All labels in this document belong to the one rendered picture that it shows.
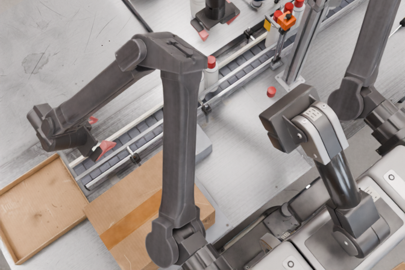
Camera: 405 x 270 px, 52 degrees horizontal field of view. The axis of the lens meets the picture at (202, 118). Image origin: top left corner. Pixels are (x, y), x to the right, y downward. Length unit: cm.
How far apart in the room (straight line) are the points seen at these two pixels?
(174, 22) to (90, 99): 88
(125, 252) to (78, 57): 89
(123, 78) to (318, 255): 49
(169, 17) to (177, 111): 105
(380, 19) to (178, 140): 48
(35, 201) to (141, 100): 53
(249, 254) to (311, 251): 129
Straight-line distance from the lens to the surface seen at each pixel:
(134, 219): 122
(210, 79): 147
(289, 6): 154
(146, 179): 123
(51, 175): 163
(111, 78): 85
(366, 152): 256
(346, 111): 96
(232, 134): 156
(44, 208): 161
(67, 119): 100
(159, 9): 178
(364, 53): 95
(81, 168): 155
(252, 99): 162
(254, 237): 208
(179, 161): 76
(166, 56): 71
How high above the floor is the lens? 230
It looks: 68 degrees down
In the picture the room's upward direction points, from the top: 4 degrees counter-clockwise
